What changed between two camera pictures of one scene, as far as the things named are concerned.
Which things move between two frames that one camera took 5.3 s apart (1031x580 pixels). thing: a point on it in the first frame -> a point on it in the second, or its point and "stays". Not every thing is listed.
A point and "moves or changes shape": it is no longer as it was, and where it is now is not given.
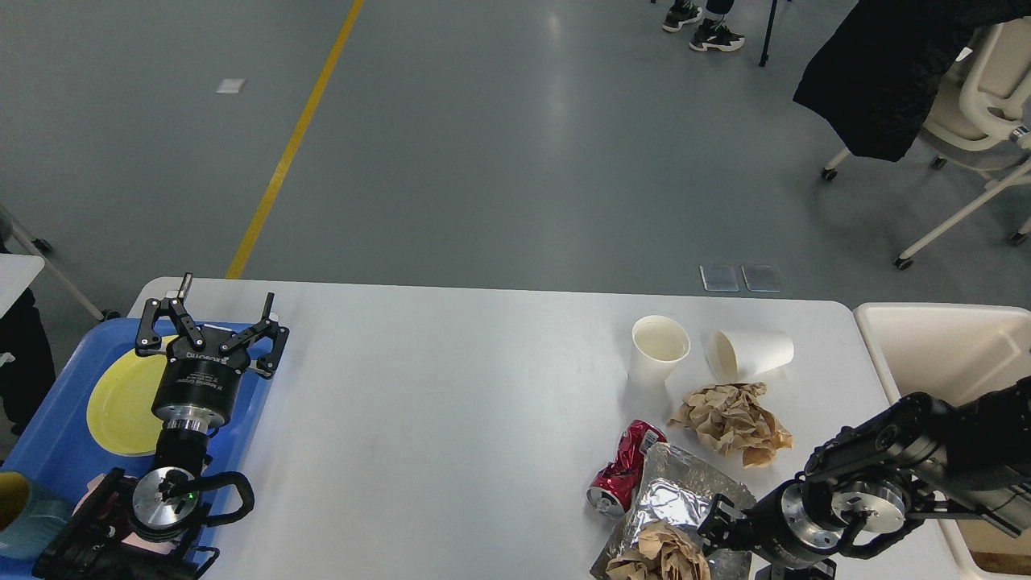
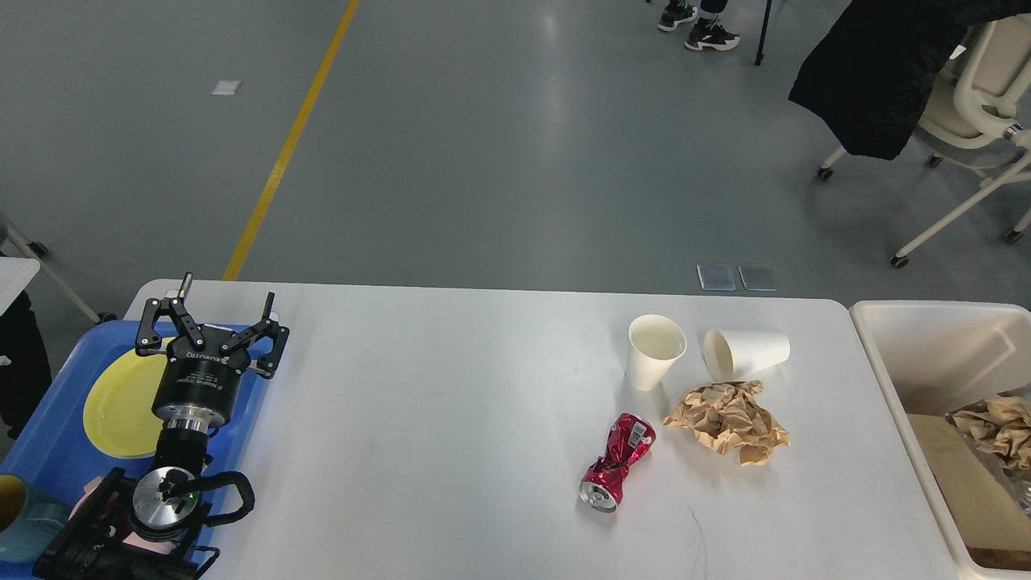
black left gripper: (197, 388) stays
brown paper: (664, 553) moves or changes shape
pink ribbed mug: (133, 539) stays
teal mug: (32, 534) stays
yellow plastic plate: (120, 412) stays
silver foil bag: (676, 487) moves or changes shape
